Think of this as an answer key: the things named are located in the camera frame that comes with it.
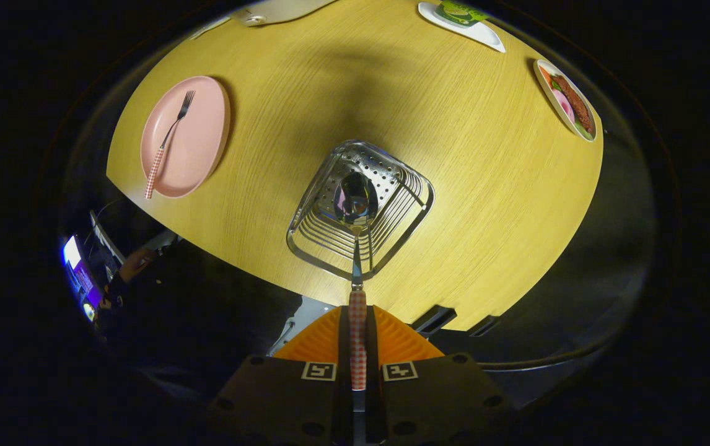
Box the black table bracket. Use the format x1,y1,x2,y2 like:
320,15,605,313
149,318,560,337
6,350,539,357
468,315,501,337
411,305,457,335

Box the lit computer screen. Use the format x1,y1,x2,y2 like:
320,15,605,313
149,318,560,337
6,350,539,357
61,234,105,323

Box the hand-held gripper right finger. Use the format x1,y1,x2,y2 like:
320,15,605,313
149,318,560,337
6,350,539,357
364,305,517,446

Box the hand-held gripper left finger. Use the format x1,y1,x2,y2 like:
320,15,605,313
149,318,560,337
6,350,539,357
206,305,353,446

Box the black cable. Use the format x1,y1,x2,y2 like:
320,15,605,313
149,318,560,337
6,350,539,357
479,334,617,371

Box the white coaster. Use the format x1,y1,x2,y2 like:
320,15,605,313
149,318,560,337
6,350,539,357
418,1,507,53

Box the green label drink bottle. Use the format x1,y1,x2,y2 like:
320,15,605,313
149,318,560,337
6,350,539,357
436,0,489,27

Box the pink plate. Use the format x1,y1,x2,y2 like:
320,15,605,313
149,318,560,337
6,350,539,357
140,76,232,199

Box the metal wire basket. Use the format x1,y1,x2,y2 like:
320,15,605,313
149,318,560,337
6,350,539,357
286,140,435,281

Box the red checked handle fork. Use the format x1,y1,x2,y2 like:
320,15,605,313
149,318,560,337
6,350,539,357
144,90,196,200

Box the grey laptop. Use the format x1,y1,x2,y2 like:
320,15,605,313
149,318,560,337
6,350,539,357
89,209,128,266

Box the red checked handle spoon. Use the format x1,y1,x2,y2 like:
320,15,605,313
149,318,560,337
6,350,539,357
333,172,379,446

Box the white plate of food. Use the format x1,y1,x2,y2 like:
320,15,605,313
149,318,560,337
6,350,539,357
533,59,598,142

